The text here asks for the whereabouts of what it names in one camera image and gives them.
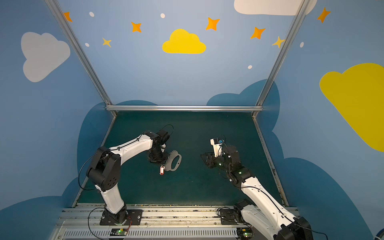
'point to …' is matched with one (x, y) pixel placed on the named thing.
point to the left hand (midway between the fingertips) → (165, 163)
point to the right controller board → (244, 233)
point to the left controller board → (118, 232)
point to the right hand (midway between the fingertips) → (204, 153)
